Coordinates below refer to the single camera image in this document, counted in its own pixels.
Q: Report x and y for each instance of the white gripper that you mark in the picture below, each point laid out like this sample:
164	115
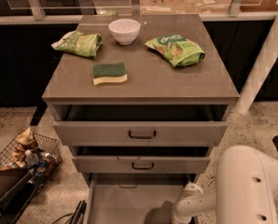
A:
162	215

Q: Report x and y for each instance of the grey bottom drawer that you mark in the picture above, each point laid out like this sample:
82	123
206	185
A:
133	198

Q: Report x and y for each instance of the grey drawer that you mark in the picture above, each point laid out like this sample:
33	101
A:
133	198
140	125
139	160

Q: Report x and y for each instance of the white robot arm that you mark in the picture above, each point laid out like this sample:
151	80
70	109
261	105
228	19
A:
246	190

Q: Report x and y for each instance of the grey drawer cabinet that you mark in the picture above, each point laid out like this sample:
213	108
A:
151	79

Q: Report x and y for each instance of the grey middle drawer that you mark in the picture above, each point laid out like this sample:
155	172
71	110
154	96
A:
139	160

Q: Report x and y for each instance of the grey top drawer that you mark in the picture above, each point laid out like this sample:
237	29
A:
140	125

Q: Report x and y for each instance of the black stand foot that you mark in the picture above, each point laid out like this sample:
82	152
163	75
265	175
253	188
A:
79	212

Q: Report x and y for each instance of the green chip bag right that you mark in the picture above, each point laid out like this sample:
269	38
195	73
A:
177	50

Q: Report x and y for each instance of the green yellow sponge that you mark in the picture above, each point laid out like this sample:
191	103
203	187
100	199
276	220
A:
109	73

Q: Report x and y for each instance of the plastic water bottle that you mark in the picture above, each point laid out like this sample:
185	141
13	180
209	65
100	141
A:
31	158

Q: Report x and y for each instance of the white ceramic bowl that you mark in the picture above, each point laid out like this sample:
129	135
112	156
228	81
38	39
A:
124	31

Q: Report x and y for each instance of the crumpled snack bags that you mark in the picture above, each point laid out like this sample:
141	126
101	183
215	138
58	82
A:
25	143

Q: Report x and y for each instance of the dark bin lower left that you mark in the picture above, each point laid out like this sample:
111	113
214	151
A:
15	193

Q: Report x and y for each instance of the green snack bag left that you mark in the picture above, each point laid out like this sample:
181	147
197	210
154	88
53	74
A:
79	44

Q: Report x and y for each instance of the cardboard box centre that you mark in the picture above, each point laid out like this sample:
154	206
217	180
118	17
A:
162	7

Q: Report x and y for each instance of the wire basket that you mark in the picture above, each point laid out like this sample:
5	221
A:
36	153

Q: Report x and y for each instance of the white diagonal post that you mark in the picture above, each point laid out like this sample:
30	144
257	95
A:
260	70

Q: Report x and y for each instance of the metal railing frame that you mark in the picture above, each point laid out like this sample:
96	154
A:
71	11

